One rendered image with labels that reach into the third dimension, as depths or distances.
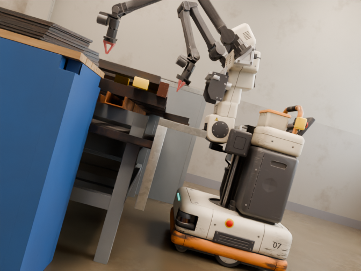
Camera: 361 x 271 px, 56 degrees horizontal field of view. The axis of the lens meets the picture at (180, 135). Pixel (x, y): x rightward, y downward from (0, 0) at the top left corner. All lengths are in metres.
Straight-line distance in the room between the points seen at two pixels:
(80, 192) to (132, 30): 3.65
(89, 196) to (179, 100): 1.69
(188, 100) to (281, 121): 1.14
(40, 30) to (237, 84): 1.33
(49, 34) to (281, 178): 1.42
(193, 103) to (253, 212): 1.37
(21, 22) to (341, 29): 4.87
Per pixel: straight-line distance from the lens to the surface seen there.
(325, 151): 5.28
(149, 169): 1.39
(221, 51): 2.39
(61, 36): 1.11
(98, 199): 1.56
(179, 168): 3.06
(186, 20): 2.41
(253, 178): 1.96
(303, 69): 5.21
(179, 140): 3.04
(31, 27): 1.11
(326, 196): 5.37
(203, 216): 1.91
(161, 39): 4.92
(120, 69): 1.47
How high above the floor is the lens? 0.65
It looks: 1 degrees down
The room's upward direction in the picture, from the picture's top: 16 degrees clockwise
